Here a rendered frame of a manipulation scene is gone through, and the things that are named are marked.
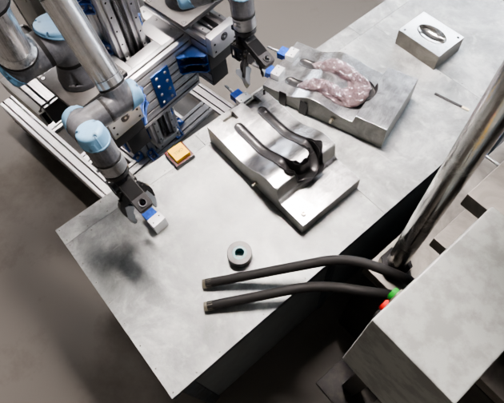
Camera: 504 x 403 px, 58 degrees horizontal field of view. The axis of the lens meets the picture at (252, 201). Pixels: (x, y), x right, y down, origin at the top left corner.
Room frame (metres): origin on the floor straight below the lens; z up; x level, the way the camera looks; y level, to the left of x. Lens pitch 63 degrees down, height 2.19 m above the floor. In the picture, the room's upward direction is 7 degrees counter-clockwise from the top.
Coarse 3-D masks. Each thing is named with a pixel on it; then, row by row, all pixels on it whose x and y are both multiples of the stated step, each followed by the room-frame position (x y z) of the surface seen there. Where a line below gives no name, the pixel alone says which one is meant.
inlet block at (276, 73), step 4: (268, 68) 1.25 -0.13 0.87; (272, 68) 1.25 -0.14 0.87; (276, 68) 1.24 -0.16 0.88; (280, 68) 1.23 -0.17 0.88; (284, 68) 1.23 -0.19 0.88; (268, 72) 1.23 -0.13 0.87; (272, 72) 1.22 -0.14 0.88; (276, 72) 1.22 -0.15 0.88; (280, 72) 1.21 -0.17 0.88; (284, 72) 1.23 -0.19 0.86; (264, 76) 1.24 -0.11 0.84; (268, 76) 1.23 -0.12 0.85; (272, 76) 1.21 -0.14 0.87; (276, 76) 1.20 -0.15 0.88; (280, 76) 1.20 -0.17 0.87; (276, 80) 1.20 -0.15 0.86
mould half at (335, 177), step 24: (264, 96) 1.10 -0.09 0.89; (216, 120) 1.02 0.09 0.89; (240, 120) 1.01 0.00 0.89; (264, 120) 1.00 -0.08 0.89; (288, 120) 0.98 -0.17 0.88; (216, 144) 0.96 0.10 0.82; (240, 144) 0.91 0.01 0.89; (264, 144) 0.90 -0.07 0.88; (288, 144) 0.87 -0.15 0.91; (240, 168) 0.85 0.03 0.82; (264, 168) 0.78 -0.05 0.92; (336, 168) 0.78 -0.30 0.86; (264, 192) 0.74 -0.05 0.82; (288, 192) 0.70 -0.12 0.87; (312, 192) 0.70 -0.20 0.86; (336, 192) 0.69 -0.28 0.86; (288, 216) 0.64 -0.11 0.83; (312, 216) 0.61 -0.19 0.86
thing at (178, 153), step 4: (180, 144) 0.98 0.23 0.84; (172, 148) 0.96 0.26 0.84; (176, 148) 0.96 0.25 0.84; (180, 148) 0.96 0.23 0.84; (184, 148) 0.96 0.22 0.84; (168, 152) 0.95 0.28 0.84; (172, 152) 0.94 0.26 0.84; (176, 152) 0.94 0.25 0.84; (180, 152) 0.94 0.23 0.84; (184, 152) 0.94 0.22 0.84; (188, 152) 0.94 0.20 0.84; (172, 156) 0.93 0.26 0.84; (176, 156) 0.93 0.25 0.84; (180, 156) 0.92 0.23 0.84; (184, 156) 0.92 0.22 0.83; (176, 160) 0.91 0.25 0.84; (180, 160) 0.91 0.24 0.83
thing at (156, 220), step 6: (150, 210) 0.72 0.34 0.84; (144, 216) 0.70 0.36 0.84; (150, 216) 0.70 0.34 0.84; (156, 216) 0.69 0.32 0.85; (162, 216) 0.68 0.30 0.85; (150, 222) 0.67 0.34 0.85; (156, 222) 0.66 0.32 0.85; (162, 222) 0.67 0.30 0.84; (156, 228) 0.65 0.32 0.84; (162, 228) 0.66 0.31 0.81
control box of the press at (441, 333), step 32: (480, 224) 0.28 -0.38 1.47; (448, 256) 0.23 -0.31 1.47; (480, 256) 0.22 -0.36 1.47; (416, 288) 0.18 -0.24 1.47; (448, 288) 0.18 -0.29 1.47; (480, 288) 0.17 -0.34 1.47; (384, 320) 0.14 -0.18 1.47; (416, 320) 0.13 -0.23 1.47; (448, 320) 0.13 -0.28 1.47; (480, 320) 0.12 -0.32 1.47; (352, 352) 0.14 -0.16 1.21; (384, 352) 0.10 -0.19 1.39; (416, 352) 0.09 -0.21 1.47; (448, 352) 0.08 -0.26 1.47; (480, 352) 0.08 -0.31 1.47; (320, 384) 0.18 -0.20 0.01; (352, 384) 0.15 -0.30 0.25; (384, 384) 0.07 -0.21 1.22; (416, 384) 0.05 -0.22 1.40; (448, 384) 0.04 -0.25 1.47
